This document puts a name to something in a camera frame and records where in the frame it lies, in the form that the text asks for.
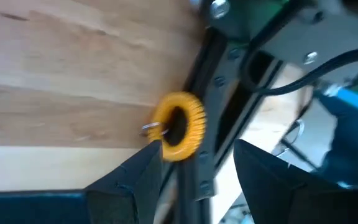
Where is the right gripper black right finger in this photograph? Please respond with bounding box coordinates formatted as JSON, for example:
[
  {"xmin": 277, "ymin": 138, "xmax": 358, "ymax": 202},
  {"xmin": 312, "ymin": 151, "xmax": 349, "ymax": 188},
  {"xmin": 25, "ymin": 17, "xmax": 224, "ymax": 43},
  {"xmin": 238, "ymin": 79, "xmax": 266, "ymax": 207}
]
[{"xmin": 234, "ymin": 139, "xmax": 341, "ymax": 224}]

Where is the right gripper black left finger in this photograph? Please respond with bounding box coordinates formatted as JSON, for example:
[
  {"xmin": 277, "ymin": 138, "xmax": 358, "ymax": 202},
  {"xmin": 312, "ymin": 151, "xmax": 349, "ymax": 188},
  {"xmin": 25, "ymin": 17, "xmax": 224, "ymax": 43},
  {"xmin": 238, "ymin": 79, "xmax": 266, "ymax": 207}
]
[{"xmin": 85, "ymin": 139, "xmax": 163, "ymax": 224}]

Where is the yellow coil wrist keychain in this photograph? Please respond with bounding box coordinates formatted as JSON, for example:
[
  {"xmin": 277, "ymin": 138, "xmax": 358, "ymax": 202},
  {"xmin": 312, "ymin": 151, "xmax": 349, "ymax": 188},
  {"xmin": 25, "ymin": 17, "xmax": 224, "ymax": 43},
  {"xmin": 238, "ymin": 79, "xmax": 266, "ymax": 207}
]
[{"xmin": 140, "ymin": 91, "xmax": 207, "ymax": 162}]

